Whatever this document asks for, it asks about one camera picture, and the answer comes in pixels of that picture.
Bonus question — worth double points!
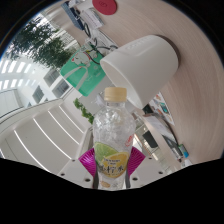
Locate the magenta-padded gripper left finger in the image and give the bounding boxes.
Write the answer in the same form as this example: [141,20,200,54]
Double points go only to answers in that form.
[57,147,99,190]

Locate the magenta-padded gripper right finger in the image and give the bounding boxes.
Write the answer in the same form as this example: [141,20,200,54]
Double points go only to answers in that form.
[126,146,168,190]

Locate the clear lemon-label drink bottle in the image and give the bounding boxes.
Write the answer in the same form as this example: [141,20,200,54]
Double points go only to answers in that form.
[92,86,137,191]

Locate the black notebook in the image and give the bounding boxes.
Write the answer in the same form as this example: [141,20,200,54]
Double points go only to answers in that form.
[141,129,159,149]

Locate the blue green tube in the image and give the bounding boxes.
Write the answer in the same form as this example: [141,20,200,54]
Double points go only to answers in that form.
[178,143,190,158]

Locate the ceiling light strips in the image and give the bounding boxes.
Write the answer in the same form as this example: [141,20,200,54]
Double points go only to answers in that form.
[13,104,84,161]

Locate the silver foil bag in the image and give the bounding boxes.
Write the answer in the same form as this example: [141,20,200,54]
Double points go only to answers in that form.
[143,113,178,141]

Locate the white cabinet with plants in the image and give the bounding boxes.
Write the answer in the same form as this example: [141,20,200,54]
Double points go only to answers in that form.
[73,97,95,125]

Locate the colourful sticker sheet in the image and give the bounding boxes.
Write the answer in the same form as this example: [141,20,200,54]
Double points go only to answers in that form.
[148,91,176,127]

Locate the clear shaker bottle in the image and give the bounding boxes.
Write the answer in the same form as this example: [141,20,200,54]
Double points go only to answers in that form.
[95,93,108,108]

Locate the green tote bag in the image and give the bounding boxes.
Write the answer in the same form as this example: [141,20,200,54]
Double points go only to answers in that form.
[59,44,107,98]

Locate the white mug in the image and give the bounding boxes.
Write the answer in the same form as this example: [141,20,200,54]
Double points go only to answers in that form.
[99,34,180,110]

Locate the green plant hedge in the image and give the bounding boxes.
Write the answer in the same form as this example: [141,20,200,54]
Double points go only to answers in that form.
[6,16,73,69]

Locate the small white packet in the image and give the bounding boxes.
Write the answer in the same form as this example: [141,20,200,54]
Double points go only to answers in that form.
[81,8,104,29]

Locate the flat round red coaster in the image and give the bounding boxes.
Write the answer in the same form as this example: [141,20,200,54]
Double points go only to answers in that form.
[91,0,118,16]

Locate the black tangled cables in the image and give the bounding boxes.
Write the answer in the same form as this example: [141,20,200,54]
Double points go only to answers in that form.
[78,19,119,56]

